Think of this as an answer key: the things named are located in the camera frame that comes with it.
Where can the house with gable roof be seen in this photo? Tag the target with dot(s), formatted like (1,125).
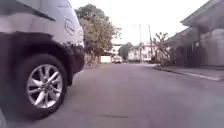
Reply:
(206,36)

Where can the sparse leafy bush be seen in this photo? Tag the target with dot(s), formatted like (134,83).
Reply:
(163,50)

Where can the dark suv with silver wheels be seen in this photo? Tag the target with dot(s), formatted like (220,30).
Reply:
(40,50)

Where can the small dark green tree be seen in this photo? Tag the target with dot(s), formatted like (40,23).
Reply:
(125,50)

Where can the white building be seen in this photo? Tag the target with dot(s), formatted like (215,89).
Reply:
(141,54)

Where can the white car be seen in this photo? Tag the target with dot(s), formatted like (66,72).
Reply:
(117,60)

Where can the pale pavement strip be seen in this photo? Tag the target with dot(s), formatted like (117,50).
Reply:
(196,72)

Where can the large leafy tree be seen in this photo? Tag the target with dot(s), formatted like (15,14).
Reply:
(96,33)

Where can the grey asphalt road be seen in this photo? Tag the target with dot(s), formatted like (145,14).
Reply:
(140,96)

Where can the utility pole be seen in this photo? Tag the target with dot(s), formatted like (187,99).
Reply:
(140,43)
(150,43)

